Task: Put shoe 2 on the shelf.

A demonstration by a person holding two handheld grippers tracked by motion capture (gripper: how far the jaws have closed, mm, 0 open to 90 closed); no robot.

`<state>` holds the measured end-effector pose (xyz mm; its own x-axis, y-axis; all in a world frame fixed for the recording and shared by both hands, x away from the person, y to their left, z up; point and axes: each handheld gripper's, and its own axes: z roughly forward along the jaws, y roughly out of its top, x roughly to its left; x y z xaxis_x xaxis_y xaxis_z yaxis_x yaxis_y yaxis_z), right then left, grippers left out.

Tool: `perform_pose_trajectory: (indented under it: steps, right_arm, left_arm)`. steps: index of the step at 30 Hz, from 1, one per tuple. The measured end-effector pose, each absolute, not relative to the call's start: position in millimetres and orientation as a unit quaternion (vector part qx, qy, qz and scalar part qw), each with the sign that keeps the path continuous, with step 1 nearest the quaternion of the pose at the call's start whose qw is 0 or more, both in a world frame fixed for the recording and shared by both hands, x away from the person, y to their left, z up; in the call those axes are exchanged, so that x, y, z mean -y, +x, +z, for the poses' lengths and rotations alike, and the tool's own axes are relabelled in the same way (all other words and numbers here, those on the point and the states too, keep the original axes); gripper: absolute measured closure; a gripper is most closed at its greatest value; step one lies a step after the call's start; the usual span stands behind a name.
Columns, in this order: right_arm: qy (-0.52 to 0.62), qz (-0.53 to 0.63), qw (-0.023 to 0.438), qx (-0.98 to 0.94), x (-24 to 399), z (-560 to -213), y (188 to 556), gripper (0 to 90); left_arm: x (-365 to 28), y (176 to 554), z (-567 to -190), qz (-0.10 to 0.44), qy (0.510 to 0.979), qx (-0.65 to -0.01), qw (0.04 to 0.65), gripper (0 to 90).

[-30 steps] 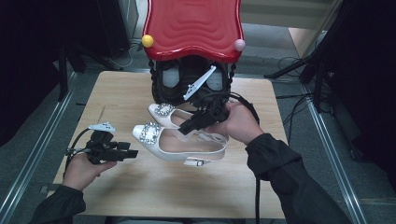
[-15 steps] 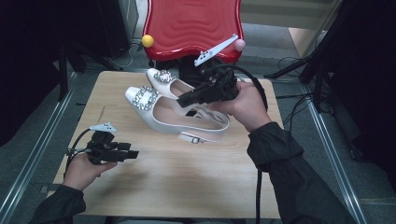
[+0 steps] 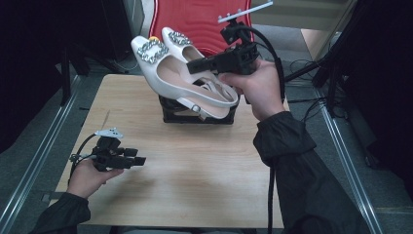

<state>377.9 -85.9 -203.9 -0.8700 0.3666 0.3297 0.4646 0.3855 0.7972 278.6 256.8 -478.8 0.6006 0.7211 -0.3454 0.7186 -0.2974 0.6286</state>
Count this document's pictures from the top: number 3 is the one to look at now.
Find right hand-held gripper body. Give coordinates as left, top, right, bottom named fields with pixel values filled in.
left=212, top=0, right=275, bottom=76

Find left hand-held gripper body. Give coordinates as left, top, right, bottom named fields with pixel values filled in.
left=92, top=127, right=127, bottom=173

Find white slingback heel shoe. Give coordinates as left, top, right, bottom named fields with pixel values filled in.
left=131, top=34, right=241, bottom=120
left=161, top=26, right=235, bottom=101

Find red and black shoe rack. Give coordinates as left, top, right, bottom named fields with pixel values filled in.
left=148, top=0, right=254, bottom=125

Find person's left hand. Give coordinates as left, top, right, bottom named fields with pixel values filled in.
left=66, top=159, right=125, bottom=201

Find person's right hand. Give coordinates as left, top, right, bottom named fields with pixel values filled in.
left=218, top=58, right=287, bottom=123

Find black metal stand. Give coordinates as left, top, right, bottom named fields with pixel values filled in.
left=59, top=42, right=131, bottom=106
left=283, top=48, right=346, bottom=118

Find dark curtain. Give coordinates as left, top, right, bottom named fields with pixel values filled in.
left=340, top=0, right=413, bottom=196
left=0, top=0, right=105, bottom=154

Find metal floor rail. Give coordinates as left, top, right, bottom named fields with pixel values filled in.
left=0, top=75, right=82, bottom=234
left=313, top=87, right=385, bottom=234

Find white floor cable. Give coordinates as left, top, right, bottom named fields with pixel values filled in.
left=114, top=45, right=148, bottom=73

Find black floor cables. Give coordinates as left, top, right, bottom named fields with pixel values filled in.
left=286, top=58, right=329, bottom=125

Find right hand-held gripper cable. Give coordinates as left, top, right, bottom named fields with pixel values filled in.
left=238, top=24, right=287, bottom=234

